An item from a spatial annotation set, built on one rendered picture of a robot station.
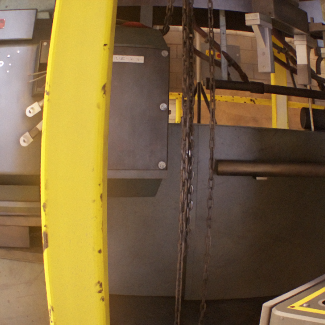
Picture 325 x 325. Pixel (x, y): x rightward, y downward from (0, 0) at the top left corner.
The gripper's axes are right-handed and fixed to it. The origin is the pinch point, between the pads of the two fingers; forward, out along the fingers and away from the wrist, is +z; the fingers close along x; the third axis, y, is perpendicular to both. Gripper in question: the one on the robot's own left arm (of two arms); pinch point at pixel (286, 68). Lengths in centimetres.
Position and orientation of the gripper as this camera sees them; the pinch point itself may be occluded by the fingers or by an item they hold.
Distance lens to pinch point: 87.4
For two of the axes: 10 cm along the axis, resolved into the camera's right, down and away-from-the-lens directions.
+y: -6.8, -0.6, 7.3
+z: -0.3, 10.0, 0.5
